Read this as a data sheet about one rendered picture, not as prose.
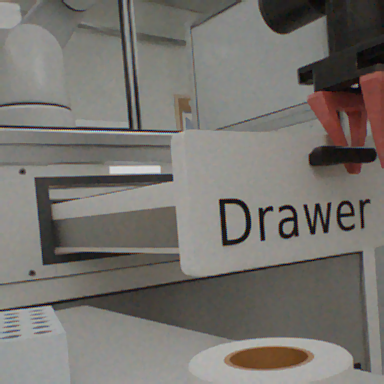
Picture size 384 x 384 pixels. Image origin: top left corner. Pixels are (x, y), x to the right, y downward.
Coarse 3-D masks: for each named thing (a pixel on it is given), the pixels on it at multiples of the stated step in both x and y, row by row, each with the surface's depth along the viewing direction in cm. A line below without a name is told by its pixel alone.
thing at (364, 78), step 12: (336, 60) 43; (348, 60) 42; (360, 60) 42; (324, 72) 44; (336, 72) 43; (348, 72) 42; (360, 72) 42; (372, 72) 41; (324, 84) 45; (336, 84) 44; (348, 84) 44; (360, 84) 42; (372, 84) 41; (372, 96) 41; (372, 108) 42; (372, 120) 42; (372, 132) 43
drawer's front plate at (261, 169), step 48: (192, 144) 39; (240, 144) 41; (288, 144) 44; (192, 192) 39; (240, 192) 41; (288, 192) 44; (336, 192) 48; (192, 240) 39; (288, 240) 44; (336, 240) 48
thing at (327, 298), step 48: (0, 288) 64; (48, 288) 67; (96, 288) 71; (144, 288) 77; (192, 288) 81; (240, 288) 87; (288, 288) 93; (336, 288) 101; (240, 336) 87; (288, 336) 93; (336, 336) 101
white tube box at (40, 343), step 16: (0, 320) 39; (16, 320) 39; (32, 320) 38; (48, 320) 37; (0, 336) 33; (16, 336) 33; (32, 336) 32; (48, 336) 32; (64, 336) 32; (0, 352) 31; (16, 352) 31; (32, 352) 32; (48, 352) 32; (64, 352) 32; (0, 368) 31; (16, 368) 31; (32, 368) 32; (48, 368) 32; (64, 368) 32
